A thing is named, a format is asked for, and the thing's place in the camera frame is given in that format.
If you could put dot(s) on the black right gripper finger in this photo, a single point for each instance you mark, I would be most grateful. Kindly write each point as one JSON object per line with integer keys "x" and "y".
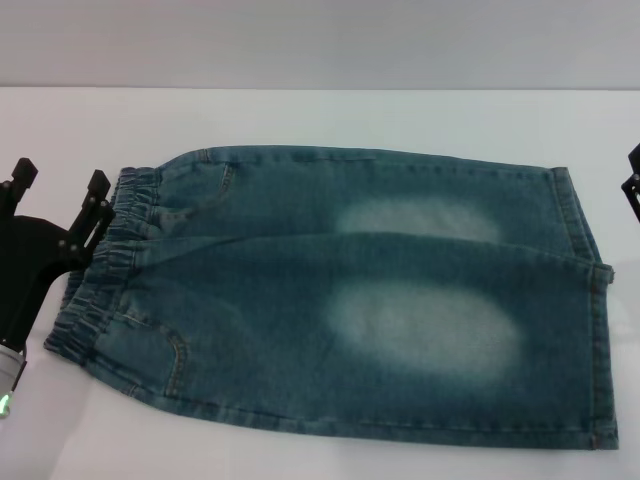
{"x": 634, "y": 195}

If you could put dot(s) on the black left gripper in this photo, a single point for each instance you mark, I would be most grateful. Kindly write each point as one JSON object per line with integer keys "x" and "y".
{"x": 25, "y": 260}

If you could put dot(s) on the blue denim shorts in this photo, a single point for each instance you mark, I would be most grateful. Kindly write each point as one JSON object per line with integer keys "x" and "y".
{"x": 350, "y": 280}

